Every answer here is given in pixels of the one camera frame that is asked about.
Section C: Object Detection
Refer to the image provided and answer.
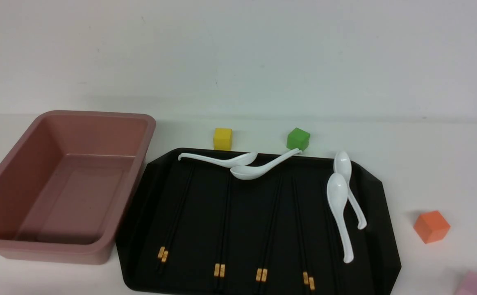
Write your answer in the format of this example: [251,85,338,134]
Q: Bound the white spoon far left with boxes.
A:
[178,152,259,168]

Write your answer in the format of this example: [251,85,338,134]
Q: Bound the white spoon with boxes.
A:
[230,149,303,180]
[178,152,259,168]
[326,172,354,263]
[333,151,367,230]

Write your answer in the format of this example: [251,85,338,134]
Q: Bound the yellow cube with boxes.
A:
[214,128,233,151]

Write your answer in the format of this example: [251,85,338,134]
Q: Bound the white spoon centre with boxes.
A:
[230,149,303,180]

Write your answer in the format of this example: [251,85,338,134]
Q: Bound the green cube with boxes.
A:
[286,127,311,151]

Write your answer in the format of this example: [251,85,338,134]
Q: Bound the black plastic tray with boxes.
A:
[116,148,402,295]

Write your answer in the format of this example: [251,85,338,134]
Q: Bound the white spoon right rear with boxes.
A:
[333,151,367,230]

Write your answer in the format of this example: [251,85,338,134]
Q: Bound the white spoon right front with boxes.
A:
[326,172,354,263]

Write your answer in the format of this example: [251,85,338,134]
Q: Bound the pink plastic bin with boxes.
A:
[0,110,156,265]

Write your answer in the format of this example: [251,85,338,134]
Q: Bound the orange cube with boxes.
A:
[413,210,451,243]

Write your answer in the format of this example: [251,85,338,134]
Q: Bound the pink cube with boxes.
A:
[454,271,477,295]

